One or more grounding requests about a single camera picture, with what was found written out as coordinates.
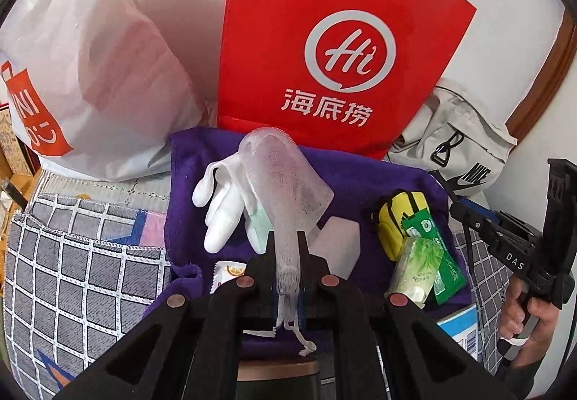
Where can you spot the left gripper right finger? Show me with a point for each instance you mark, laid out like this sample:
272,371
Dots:
387,348

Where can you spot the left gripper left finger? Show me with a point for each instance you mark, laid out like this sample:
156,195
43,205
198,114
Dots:
185,348

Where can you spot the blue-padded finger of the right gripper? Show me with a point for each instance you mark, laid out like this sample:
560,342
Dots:
469,206
483,225

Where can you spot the green wet wipes packet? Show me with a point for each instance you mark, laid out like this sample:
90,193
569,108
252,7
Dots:
449,278

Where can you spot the light green tissue pack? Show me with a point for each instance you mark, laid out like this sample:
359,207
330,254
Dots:
414,271

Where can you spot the yellow Adidas mini bag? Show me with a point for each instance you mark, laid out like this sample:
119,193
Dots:
387,215

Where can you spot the white sponge block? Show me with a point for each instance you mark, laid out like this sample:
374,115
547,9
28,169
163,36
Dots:
338,242

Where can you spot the grey Nike waist bag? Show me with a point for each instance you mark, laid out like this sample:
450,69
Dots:
454,135

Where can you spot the dark green tea tin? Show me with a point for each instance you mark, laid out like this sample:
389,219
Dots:
297,379

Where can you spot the blue tissue box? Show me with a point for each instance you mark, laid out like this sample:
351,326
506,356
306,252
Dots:
462,326

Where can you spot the small orange snack packet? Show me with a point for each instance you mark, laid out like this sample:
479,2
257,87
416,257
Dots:
225,271

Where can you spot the purple towel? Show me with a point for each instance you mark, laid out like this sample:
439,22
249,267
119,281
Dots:
357,182

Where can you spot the red Haidilao paper bag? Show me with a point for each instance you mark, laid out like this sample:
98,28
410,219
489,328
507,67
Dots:
345,75

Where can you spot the brown patterned book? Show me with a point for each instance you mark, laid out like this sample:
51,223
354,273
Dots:
14,150

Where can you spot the white Miniso plastic bag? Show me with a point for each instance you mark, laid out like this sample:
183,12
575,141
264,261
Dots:
93,88

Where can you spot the wooden door frame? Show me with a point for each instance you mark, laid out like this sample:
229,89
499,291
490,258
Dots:
547,82

